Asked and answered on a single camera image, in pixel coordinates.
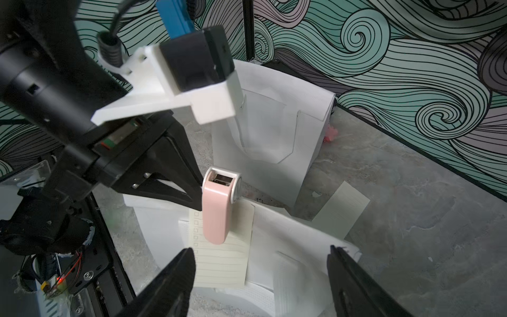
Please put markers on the cream lined paper receipt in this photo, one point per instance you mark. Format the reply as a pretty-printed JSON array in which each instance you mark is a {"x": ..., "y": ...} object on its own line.
[{"x": 222, "y": 266}]

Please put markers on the pink stapler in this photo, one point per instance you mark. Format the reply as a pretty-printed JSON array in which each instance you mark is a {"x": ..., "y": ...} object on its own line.
[{"x": 220, "y": 191}]

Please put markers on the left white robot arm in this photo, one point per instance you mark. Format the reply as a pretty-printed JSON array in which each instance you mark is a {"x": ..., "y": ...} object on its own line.
[{"x": 47, "y": 77}]

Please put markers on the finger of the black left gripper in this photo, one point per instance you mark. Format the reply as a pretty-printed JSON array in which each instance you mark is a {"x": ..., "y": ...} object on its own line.
[
  {"x": 176, "y": 158},
  {"x": 186, "y": 192}
]

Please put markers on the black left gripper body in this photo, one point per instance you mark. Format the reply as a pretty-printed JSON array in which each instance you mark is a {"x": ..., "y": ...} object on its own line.
[{"x": 106, "y": 155}]

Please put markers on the white non-woven bag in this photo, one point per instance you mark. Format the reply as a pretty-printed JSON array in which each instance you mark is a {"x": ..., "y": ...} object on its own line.
[
  {"x": 276, "y": 134},
  {"x": 287, "y": 271}
]

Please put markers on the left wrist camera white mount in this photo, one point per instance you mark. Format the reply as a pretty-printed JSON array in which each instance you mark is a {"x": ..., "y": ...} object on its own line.
[{"x": 194, "y": 70}]

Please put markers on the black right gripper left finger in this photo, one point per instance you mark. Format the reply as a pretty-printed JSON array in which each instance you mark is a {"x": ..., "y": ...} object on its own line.
[{"x": 169, "y": 293}]

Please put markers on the black corner frame post right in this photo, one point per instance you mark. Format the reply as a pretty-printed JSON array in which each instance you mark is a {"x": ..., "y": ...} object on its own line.
[{"x": 249, "y": 29}]

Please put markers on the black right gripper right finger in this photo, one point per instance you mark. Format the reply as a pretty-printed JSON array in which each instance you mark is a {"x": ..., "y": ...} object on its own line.
[{"x": 354, "y": 292}]

